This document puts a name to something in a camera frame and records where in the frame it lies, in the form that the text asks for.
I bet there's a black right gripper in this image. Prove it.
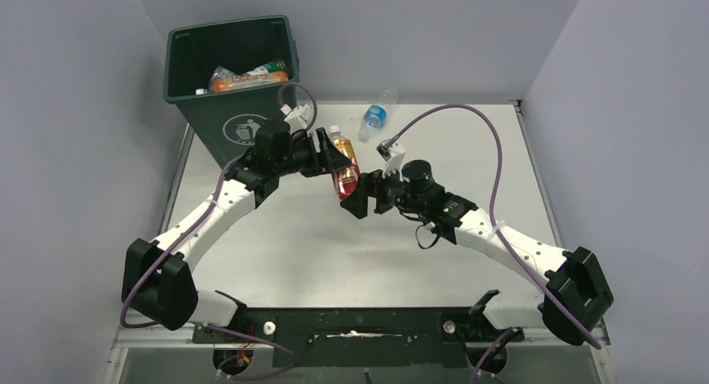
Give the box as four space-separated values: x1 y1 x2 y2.
341 161 426 220

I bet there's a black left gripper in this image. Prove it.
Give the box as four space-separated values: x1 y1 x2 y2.
274 128 349 177

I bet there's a brown tea bottle red label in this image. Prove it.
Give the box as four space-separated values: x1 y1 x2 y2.
328 125 362 201

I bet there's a clear bottle blue label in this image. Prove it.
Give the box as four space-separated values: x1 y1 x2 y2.
357 89 399 142

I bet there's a clear bottle green cap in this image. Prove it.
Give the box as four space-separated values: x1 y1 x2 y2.
244 59 287 75

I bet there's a white blue label bottle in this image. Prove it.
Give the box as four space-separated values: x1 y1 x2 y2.
195 67 240 95

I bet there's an orange juice bottle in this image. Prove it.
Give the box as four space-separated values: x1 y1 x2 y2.
209 71 288 93

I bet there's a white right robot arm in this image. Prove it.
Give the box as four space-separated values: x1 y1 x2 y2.
340 160 614 348

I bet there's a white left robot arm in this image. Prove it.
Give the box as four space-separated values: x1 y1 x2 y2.
120 120 351 330

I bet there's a dark green trash bin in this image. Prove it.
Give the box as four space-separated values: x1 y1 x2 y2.
163 15 300 166

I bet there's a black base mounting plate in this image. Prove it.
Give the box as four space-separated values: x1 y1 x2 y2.
191 306 525 370

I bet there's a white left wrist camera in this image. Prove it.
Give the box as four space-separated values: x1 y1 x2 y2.
280 104 316 133

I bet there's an aluminium frame rail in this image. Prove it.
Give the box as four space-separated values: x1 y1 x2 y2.
104 324 616 383

